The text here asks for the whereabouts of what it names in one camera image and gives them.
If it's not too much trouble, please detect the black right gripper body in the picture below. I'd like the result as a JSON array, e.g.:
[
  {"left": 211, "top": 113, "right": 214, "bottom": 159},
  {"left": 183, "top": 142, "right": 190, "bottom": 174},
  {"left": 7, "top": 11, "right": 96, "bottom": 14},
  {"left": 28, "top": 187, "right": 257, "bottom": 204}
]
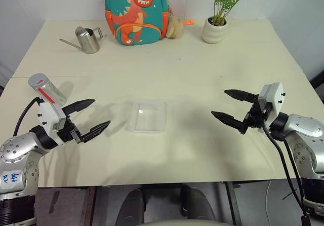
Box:
[{"left": 242, "top": 94, "right": 272, "bottom": 129}]

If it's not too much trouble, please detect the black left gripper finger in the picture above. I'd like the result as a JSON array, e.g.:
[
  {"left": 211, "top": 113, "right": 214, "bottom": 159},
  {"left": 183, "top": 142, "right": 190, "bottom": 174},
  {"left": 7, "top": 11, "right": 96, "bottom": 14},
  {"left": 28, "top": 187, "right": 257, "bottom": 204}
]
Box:
[
  {"left": 62, "top": 99, "right": 96, "bottom": 116},
  {"left": 80, "top": 120, "right": 112, "bottom": 143}
]

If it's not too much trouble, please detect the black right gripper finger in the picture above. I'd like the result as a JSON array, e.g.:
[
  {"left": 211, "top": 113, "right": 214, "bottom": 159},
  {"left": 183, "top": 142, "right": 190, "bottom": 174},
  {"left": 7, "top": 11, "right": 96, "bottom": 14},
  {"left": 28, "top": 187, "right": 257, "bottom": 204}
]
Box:
[
  {"left": 224, "top": 89, "right": 258, "bottom": 104},
  {"left": 211, "top": 110, "right": 248, "bottom": 135}
]

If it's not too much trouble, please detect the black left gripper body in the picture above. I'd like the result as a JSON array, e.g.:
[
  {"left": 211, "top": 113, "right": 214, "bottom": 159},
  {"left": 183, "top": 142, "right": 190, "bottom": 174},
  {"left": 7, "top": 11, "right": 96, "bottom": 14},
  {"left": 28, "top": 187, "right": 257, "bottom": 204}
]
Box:
[{"left": 57, "top": 115, "right": 86, "bottom": 144}]

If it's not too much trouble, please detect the clear bottle with red label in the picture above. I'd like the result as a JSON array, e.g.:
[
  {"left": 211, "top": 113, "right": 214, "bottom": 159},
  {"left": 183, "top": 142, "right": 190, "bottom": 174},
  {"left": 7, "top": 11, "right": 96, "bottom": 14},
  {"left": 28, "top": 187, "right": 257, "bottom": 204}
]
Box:
[{"left": 27, "top": 73, "right": 68, "bottom": 105}]

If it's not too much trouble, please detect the clear plastic square container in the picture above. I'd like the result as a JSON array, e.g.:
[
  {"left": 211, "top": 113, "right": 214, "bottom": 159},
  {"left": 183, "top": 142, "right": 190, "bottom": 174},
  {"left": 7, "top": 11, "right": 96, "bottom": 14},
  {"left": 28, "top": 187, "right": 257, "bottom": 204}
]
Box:
[{"left": 127, "top": 99, "right": 168, "bottom": 134}]

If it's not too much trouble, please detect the stainless steel watering can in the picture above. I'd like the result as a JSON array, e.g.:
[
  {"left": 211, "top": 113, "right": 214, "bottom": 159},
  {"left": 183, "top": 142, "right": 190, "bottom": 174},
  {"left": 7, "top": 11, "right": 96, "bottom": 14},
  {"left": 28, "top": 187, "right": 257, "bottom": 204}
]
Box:
[{"left": 59, "top": 26, "right": 108, "bottom": 55}]

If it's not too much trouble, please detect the white ribbed plant pot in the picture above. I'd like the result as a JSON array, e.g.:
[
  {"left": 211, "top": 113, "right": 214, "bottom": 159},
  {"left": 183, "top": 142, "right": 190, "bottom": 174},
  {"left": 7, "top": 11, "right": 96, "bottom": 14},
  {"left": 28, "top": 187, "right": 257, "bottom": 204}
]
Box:
[{"left": 201, "top": 16, "right": 228, "bottom": 44}]

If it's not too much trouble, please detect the black furniture piece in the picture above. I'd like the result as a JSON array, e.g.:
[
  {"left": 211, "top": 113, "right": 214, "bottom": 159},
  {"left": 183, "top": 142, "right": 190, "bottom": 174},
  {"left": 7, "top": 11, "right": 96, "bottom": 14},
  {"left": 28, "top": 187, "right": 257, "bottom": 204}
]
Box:
[{"left": 309, "top": 69, "right": 324, "bottom": 90}]

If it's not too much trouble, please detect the dark rounded shape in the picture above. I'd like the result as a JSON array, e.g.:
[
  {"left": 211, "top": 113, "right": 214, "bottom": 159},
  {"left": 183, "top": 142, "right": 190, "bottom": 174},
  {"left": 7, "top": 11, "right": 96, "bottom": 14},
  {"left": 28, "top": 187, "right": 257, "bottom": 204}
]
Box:
[
  {"left": 179, "top": 184, "right": 216, "bottom": 222},
  {"left": 115, "top": 188, "right": 145, "bottom": 226}
]

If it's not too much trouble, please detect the black metal table leg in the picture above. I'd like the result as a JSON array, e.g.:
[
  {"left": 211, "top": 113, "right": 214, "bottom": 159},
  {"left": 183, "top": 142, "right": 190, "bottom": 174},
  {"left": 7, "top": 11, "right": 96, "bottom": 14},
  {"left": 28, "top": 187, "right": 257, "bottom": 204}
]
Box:
[{"left": 224, "top": 181, "right": 241, "bottom": 226}]

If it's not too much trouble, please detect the beige plush toy pendant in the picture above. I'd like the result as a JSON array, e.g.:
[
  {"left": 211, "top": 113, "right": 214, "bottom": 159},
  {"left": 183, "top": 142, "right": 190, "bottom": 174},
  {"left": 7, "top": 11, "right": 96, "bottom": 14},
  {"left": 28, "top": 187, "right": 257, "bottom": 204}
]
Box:
[{"left": 165, "top": 15, "right": 184, "bottom": 40}]

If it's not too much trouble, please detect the teal dinosaur backpack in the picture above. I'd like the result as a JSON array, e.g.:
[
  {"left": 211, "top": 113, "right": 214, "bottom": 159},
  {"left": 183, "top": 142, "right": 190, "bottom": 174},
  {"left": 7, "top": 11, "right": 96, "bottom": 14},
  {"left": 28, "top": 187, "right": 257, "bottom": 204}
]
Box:
[{"left": 104, "top": 0, "right": 170, "bottom": 46}]

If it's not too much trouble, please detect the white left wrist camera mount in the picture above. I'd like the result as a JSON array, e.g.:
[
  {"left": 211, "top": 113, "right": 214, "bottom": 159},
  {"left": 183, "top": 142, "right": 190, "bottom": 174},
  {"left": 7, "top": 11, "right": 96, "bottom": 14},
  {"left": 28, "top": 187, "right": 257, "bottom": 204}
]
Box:
[{"left": 36, "top": 101, "right": 68, "bottom": 146}]

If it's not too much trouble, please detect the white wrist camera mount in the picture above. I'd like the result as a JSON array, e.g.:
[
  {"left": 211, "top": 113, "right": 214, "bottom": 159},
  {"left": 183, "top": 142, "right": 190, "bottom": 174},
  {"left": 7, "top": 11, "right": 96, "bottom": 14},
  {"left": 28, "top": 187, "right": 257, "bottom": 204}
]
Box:
[
  {"left": 36, "top": 101, "right": 68, "bottom": 146},
  {"left": 257, "top": 82, "right": 285, "bottom": 131}
]

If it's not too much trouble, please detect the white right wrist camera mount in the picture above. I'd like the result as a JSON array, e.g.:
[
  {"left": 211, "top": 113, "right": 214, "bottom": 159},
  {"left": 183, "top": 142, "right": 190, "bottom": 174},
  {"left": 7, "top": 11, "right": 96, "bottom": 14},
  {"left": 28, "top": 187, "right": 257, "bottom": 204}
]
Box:
[{"left": 257, "top": 82, "right": 285, "bottom": 131}]

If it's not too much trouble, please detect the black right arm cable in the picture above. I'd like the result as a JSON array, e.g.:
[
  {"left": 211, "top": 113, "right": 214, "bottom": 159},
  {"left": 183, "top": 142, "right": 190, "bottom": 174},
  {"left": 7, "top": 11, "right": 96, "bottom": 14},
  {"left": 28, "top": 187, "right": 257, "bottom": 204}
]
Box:
[{"left": 262, "top": 104, "right": 312, "bottom": 226}]

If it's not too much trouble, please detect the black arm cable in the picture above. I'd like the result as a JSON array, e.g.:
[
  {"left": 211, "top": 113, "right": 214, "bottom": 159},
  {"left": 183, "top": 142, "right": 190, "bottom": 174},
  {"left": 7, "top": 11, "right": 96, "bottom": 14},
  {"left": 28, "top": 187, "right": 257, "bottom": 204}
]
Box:
[
  {"left": 12, "top": 97, "right": 46, "bottom": 137},
  {"left": 262, "top": 104, "right": 312, "bottom": 226}
]

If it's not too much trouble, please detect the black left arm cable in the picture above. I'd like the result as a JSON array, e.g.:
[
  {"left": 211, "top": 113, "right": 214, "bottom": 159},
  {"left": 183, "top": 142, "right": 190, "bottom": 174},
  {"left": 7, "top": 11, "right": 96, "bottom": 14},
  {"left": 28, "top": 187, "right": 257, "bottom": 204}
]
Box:
[{"left": 12, "top": 97, "right": 46, "bottom": 137}]

